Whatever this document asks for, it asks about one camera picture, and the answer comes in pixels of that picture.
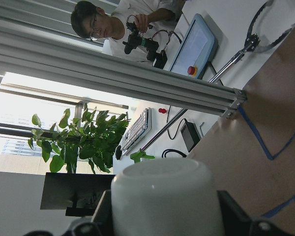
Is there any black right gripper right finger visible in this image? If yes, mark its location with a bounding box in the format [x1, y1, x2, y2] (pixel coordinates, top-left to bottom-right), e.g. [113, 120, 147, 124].
[217, 190, 251, 236]

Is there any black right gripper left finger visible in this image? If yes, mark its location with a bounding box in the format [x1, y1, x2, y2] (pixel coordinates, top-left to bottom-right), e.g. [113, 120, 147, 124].
[91, 190, 112, 236]

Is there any white cup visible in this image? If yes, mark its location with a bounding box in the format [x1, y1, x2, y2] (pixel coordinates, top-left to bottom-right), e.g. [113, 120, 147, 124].
[111, 158, 224, 236]

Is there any black monitor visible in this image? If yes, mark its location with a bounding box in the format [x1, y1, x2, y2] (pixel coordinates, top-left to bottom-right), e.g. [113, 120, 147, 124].
[40, 173, 115, 217]

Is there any black computer mouse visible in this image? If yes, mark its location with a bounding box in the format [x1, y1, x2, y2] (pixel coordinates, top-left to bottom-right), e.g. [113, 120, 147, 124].
[115, 145, 122, 160]

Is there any green potted plant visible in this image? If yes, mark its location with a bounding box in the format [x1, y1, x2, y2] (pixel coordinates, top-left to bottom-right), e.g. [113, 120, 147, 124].
[28, 105, 129, 174]

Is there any white keyboard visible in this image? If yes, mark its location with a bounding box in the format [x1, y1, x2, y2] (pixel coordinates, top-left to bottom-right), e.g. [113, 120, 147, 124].
[120, 107, 152, 155]

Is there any black power adapter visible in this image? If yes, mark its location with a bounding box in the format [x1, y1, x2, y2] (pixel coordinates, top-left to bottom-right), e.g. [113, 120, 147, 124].
[180, 120, 201, 152]

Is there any red small object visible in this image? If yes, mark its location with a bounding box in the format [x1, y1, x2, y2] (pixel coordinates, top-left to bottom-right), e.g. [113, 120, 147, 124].
[158, 108, 167, 114]

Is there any blue teach pendant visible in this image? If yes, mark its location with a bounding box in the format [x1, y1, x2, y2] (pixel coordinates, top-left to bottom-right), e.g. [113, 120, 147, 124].
[169, 13, 218, 79]

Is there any person in white shirt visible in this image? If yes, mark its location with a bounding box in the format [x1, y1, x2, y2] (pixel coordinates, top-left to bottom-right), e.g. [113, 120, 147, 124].
[71, 0, 184, 64]

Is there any aluminium frame post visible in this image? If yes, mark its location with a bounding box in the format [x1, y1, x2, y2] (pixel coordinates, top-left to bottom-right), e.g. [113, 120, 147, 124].
[0, 0, 248, 119]

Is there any green handled reacher grabber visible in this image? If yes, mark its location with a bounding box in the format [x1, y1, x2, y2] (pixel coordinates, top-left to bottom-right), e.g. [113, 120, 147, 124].
[116, 0, 295, 162]

